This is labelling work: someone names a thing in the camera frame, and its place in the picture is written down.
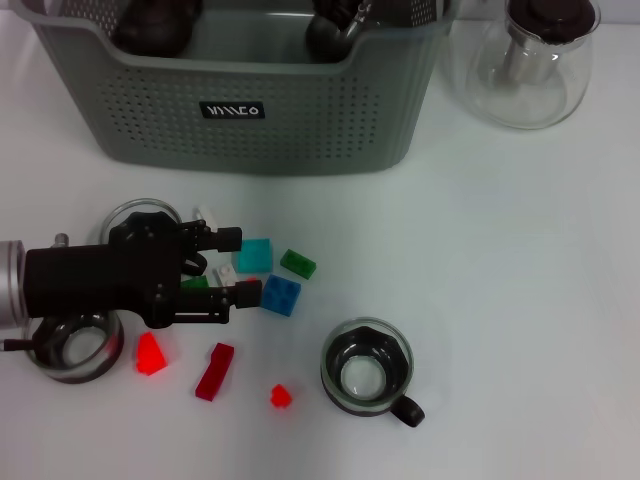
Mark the black teapot lid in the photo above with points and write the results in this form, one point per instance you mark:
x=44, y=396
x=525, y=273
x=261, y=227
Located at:
x=550, y=20

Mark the white toy brick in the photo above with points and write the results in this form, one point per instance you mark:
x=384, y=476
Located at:
x=205, y=214

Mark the blue square toy plate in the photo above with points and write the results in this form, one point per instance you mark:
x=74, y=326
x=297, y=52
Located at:
x=281, y=296

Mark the dark red long toy brick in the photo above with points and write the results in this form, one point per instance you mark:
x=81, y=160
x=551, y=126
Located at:
x=215, y=372

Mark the steel teapot infuser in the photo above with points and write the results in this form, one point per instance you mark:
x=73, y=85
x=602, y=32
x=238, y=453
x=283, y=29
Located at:
x=525, y=60

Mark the grey perforated storage basket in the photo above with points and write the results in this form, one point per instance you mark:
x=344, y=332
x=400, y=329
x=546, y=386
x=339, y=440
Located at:
x=250, y=145

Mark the cyan square toy plate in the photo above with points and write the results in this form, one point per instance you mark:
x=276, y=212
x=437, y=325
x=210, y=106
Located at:
x=253, y=256

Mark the clear glass teapot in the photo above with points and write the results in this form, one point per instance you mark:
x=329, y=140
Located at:
x=480, y=75

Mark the orange-red slope toy brick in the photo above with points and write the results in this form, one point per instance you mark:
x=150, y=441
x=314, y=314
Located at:
x=149, y=357

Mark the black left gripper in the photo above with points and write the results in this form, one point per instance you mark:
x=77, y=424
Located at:
x=100, y=280

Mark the white flat toy plate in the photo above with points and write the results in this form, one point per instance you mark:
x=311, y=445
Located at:
x=224, y=275

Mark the green translucent toy brick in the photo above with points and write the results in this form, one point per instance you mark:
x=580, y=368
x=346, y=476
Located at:
x=196, y=283
x=297, y=263

